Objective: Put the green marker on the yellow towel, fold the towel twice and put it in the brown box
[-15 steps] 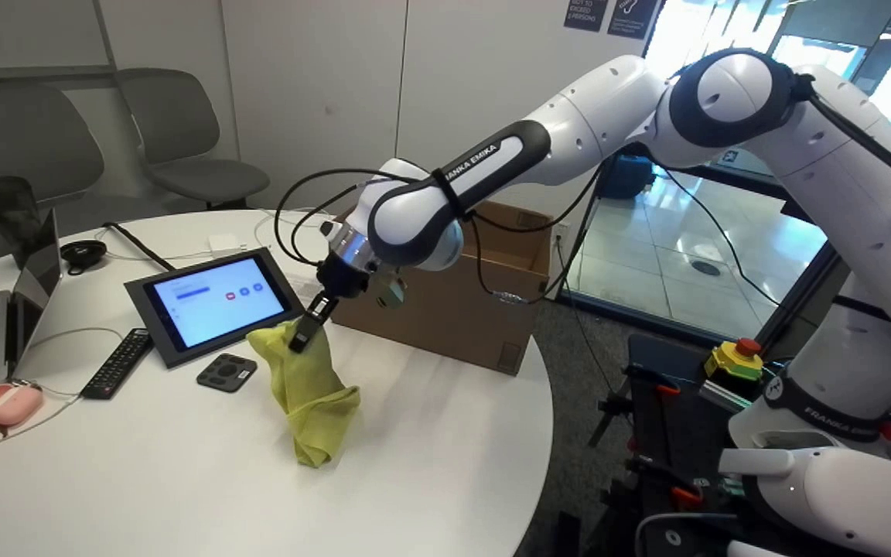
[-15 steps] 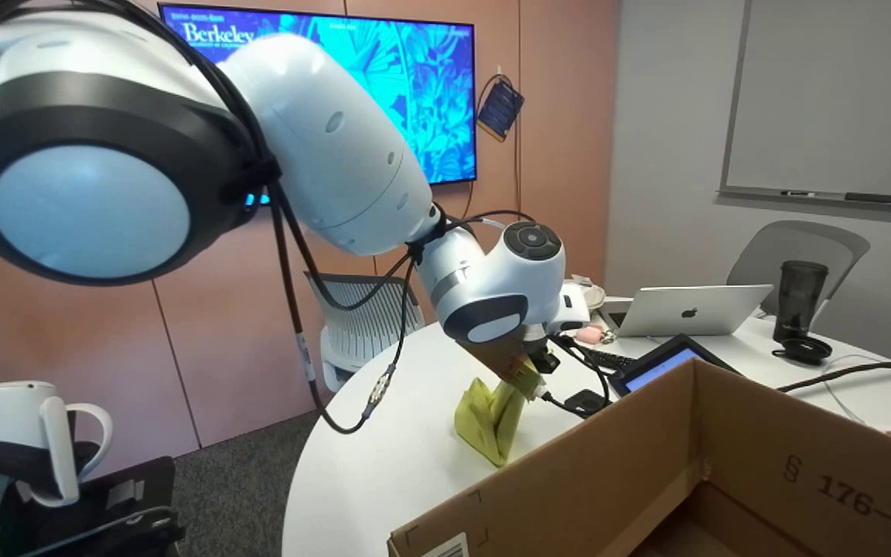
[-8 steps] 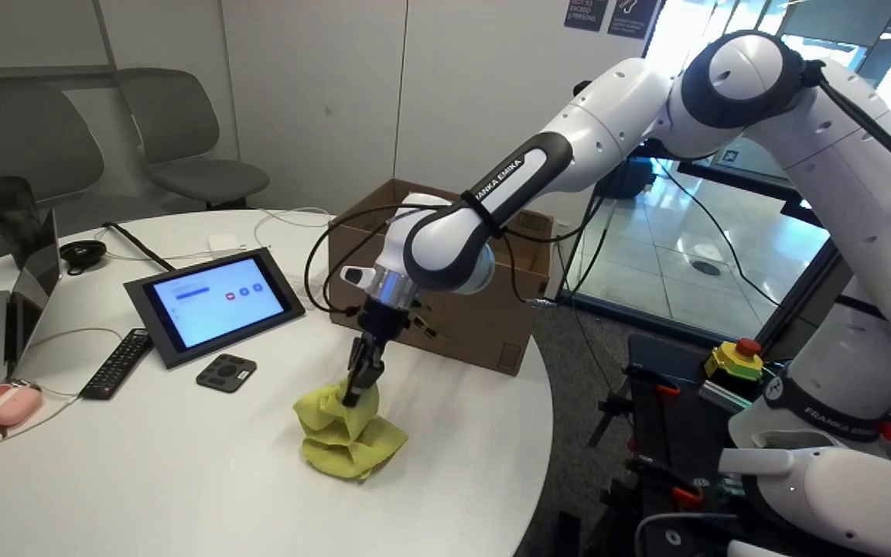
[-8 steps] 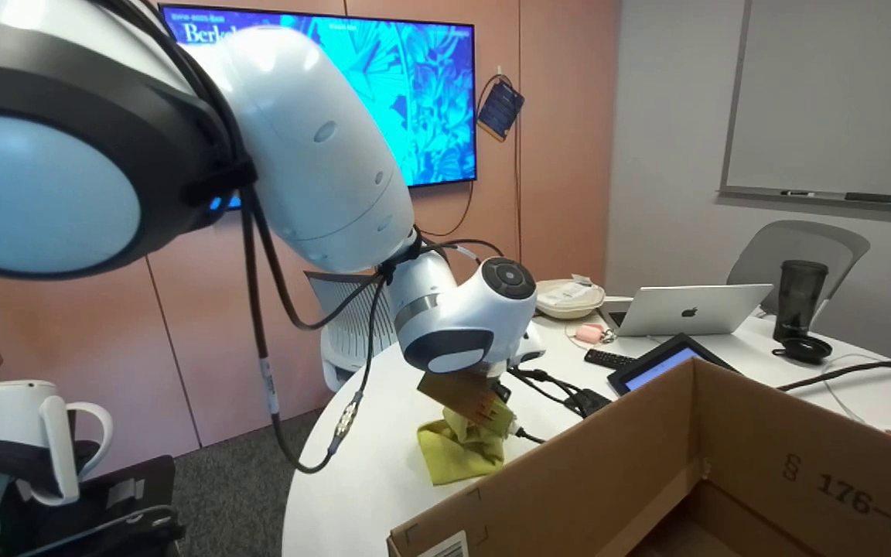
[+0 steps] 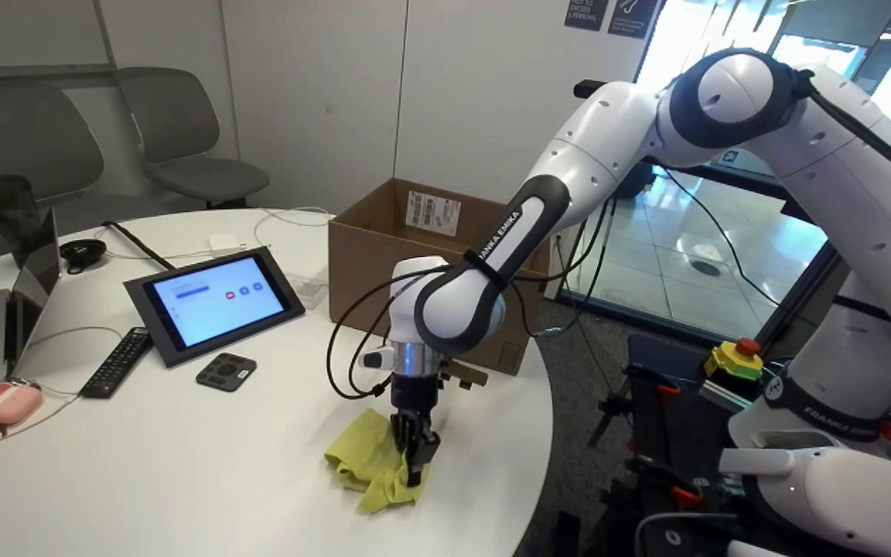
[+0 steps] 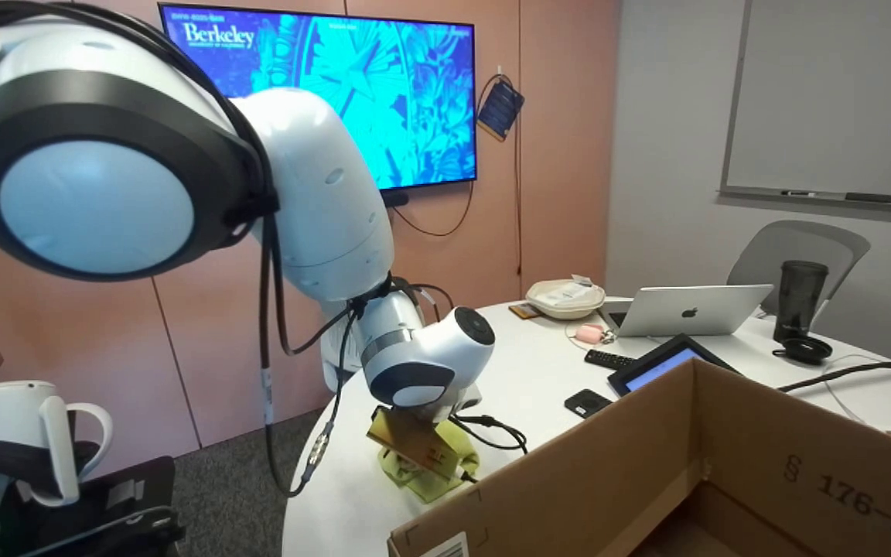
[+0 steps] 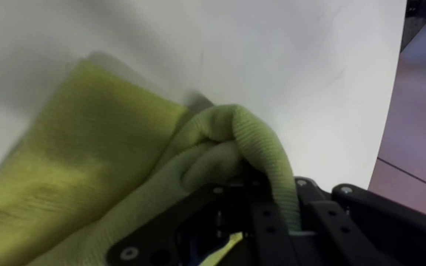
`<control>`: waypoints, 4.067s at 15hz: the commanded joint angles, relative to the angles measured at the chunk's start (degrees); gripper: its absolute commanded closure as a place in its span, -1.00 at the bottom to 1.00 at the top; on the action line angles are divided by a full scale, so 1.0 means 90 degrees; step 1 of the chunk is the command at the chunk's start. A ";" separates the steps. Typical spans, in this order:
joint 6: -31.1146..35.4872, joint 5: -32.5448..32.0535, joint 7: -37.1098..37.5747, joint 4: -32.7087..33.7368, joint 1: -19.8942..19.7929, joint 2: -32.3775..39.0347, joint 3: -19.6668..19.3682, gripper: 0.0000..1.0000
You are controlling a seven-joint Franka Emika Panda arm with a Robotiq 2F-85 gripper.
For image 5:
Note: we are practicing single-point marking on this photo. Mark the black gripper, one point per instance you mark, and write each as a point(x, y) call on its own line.
point(414, 396)

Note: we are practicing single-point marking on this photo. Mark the yellow towel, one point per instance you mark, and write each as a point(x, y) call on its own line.
point(370, 465)

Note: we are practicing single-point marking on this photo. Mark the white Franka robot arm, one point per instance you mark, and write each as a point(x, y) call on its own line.
point(773, 204)

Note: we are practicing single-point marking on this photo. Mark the brown cardboard box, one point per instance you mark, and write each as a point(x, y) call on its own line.
point(384, 247)

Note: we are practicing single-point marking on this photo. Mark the black smartphone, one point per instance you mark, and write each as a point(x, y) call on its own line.
point(226, 371)

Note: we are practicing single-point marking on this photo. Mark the black tablet with lit screen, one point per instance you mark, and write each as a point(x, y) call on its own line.
point(215, 302)

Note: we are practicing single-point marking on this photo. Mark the black remote control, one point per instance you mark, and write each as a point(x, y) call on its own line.
point(112, 364)

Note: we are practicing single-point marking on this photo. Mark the red yellow emergency stop button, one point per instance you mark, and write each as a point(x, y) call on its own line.
point(737, 359)

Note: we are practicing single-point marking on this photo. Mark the gray office chair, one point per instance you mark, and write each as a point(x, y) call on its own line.
point(22, 155)
point(182, 144)

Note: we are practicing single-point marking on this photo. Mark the small black round object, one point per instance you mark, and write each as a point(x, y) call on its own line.
point(82, 253)

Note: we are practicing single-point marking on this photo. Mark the pink computer mouse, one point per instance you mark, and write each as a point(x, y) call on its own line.
point(5, 403)

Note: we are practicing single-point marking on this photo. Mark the dark tumbler cup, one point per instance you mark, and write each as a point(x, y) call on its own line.
point(14, 212)

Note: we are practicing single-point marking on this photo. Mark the dark wall poster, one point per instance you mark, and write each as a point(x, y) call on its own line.
point(631, 17)
point(584, 14)

